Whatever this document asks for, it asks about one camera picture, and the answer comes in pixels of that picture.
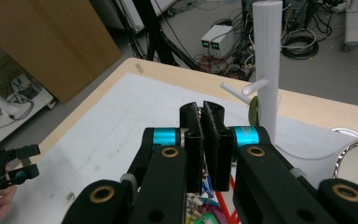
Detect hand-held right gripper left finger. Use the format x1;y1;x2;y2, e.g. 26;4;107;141
179;102;205;194

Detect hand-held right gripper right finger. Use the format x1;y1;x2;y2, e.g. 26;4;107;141
200;100;235;192

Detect white peg stand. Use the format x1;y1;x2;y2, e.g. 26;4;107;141
220;0;338;161

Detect white cart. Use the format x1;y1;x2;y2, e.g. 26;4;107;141
0;73;57;153

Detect white felt mat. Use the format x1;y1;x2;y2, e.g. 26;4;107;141
0;73;358;224

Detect white power supply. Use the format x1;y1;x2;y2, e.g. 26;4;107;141
200;24;227;50
210;26;236;56

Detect black stand legs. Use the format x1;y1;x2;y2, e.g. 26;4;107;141
132;0;200;71

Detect round mirror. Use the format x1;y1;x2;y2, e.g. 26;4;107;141
333;133;358;188

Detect white table leg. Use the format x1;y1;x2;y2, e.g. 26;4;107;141
340;0;358;52

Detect green ring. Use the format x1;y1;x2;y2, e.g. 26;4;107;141
247;95;260;127

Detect red wire tangle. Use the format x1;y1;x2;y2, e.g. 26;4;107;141
199;54;250;80

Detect black cable coil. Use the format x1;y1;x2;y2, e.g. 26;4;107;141
280;28;320;61

